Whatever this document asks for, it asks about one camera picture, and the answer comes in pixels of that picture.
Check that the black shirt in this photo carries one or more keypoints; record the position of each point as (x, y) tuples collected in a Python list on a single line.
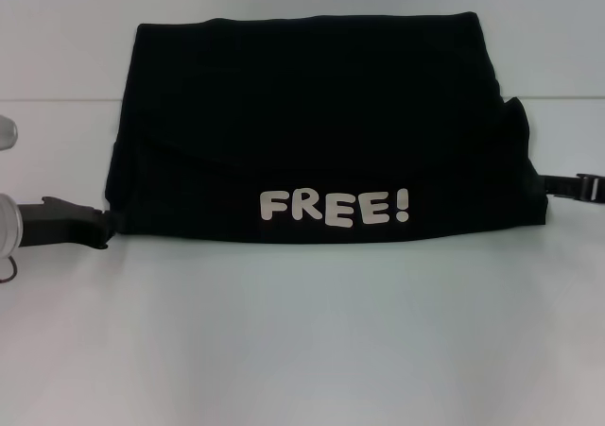
[(307, 114)]

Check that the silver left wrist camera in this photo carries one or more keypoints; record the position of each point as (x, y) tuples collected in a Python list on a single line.
[(7, 133)]

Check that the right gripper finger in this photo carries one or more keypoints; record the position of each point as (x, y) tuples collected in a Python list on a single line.
[(567, 186)]

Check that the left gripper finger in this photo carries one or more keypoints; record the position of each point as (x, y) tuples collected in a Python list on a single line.
[(108, 225)]

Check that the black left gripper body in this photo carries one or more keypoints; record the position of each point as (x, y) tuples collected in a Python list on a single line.
[(57, 225)]

